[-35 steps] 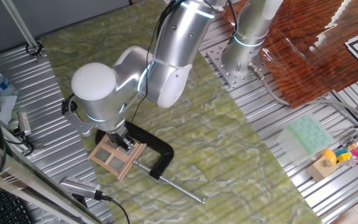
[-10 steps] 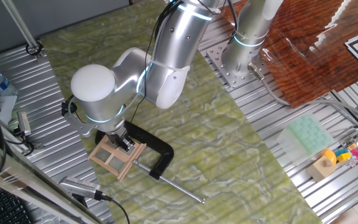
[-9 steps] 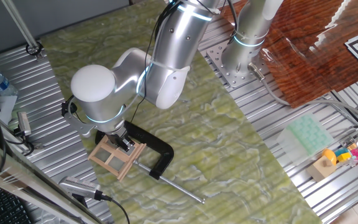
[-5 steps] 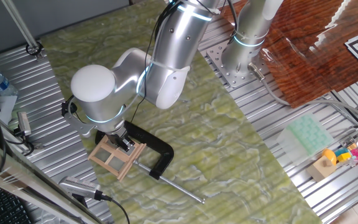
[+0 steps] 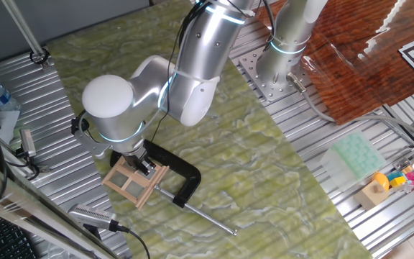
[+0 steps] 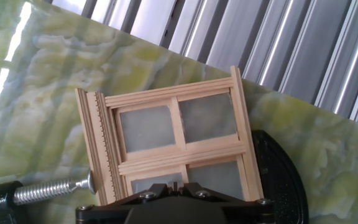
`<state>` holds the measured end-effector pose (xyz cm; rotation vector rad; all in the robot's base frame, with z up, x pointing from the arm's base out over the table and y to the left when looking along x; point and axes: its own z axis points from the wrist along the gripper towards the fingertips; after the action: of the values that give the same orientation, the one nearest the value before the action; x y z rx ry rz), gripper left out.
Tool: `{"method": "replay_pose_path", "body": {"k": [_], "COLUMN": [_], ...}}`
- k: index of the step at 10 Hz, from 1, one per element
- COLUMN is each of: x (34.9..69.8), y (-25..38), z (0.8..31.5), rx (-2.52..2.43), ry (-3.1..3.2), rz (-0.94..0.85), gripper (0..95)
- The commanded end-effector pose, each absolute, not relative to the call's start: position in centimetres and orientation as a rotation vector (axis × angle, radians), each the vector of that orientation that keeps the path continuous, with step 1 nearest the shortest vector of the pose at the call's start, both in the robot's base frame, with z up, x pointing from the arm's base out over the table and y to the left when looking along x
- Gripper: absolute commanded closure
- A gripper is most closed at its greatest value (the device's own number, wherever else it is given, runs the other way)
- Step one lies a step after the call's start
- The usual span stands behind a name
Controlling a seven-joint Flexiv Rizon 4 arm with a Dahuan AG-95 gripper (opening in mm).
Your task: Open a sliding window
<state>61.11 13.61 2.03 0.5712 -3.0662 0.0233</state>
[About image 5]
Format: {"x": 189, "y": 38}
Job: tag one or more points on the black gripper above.
{"x": 135, "y": 158}

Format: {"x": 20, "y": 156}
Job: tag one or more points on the small wooden sliding window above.
{"x": 128, "y": 183}

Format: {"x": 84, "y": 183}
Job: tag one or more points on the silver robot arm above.
{"x": 200, "y": 54}

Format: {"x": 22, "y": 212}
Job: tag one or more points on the black C-clamp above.
{"x": 189, "y": 172}

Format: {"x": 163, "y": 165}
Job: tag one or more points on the green marble pattern mat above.
{"x": 246, "y": 180}

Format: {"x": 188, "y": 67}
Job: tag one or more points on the white paper sheet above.
{"x": 4, "y": 124}

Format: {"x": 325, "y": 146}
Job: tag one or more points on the metal stand pole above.
{"x": 22, "y": 28}

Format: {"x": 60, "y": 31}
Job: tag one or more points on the translucent green plastic tray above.
{"x": 358, "y": 154}

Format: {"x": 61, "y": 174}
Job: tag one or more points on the wooden block house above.
{"x": 370, "y": 196}

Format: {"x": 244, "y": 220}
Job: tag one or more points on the blue toy block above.
{"x": 395, "y": 175}

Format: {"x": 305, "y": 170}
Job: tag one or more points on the yellow toy block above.
{"x": 398, "y": 182}

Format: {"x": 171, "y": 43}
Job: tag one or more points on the small tan block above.
{"x": 407, "y": 169}

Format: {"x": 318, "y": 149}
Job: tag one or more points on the pink toy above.
{"x": 412, "y": 177}

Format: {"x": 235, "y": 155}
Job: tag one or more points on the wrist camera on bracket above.
{"x": 86, "y": 144}

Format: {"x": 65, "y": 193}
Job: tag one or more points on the silver camera with vents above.
{"x": 92, "y": 216}

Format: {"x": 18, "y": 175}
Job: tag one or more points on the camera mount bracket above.
{"x": 43, "y": 168}

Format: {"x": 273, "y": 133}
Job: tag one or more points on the small silver camera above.
{"x": 27, "y": 142}

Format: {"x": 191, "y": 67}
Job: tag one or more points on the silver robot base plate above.
{"x": 264, "y": 86}

